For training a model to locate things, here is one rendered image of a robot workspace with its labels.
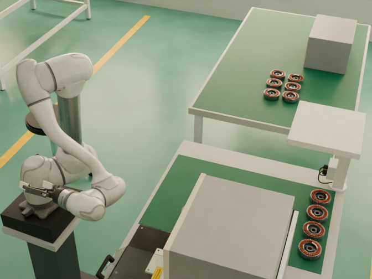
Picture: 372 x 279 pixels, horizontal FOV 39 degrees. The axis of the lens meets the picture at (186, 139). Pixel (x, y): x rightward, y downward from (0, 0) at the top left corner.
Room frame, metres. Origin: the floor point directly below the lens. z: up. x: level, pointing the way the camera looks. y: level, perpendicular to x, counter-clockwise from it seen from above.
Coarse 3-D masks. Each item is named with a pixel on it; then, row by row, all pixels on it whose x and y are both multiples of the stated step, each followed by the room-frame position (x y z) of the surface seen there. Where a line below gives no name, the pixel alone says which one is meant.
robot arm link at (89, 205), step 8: (80, 192) 1.61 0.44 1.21; (88, 192) 1.60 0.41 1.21; (96, 192) 1.61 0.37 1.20; (72, 200) 1.56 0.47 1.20; (80, 200) 1.55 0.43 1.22; (88, 200) 1.54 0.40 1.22; (96, 200) 1.55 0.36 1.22; (104, 200) 1.60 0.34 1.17; (72, 208) 1.53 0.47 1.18; (80, 208) 1.52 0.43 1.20; (88, 208) 1.51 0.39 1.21; (96, 208) 1.51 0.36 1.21; (104, 208) 1.54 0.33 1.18; (80, 216) 1.51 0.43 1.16; (88, 216) 1.49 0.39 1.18; (96, 216) 1.50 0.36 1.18
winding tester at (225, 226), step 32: (192, 192) 1.50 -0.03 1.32; (224, 192) 1.51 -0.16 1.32; (256, 192) 1.52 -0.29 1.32; (192, 224) 1.33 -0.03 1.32; (224, 224) 1.34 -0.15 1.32; (256, 224) 1.34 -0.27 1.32; (288, 224) 1.43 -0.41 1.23; (192, 256) 1.18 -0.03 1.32; (224, 256) 1.19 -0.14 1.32; (256, 256) 1.19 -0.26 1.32
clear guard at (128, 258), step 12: (120, 252) 1.42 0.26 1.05; (132, 252) 1.41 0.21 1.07; (144, 252) 1.41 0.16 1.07; (108, 264) 1.39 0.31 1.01; (120, 264) 1.35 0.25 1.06; (132, 264) 1.35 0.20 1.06; (144, 264) 1.35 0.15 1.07; (156, 264) 1.35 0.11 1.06; (108, 276) 1.29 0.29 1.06; (120, 276) 1.29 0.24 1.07; (132, 276) 1.29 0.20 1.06; (144, 276) 1.29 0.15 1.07
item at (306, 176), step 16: (192, 144) 2.55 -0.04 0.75; (208, 160) 2.40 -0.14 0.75; (224, 160) 2.40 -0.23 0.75; (240, 160) 2.41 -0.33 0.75; (256, 160) 2.41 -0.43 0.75; (272, 160) 2.41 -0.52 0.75; (272, 176) 2.27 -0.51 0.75; (288, 176) 2.27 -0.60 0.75; (304, 176) 2.27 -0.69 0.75; (320, 176) 2.28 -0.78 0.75; (336, 192) 2.14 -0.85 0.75; (144, 208) 1.98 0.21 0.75; (336, 208) 2.02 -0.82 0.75; (336, 224) 1.90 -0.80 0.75; (128, 240) 1.75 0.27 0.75; (336, 240) 1.79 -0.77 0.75; (288, 272) 1.58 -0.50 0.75; (304, 272) 1.58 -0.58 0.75
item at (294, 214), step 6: (294, 210) 1.62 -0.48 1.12; (294, 216) 1.59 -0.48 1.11; (294, 222) 1.55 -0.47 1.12; (288, 228) 1.52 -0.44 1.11; (294, 228) 1.54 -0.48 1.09; (288, 234) 1.48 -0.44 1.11; (288, 240) 1.45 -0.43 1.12; (288, 246) 1.42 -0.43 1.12; (282, 252) 1.38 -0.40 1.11; (288, 252) 1.40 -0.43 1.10; (282, 258) 1.36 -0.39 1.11; (282, 264) 1.32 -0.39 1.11; (282, 270) 1.29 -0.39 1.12; (162, 276) 1.25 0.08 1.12; (276, 276) 1.27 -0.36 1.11; (282, 276) 1.27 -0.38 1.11
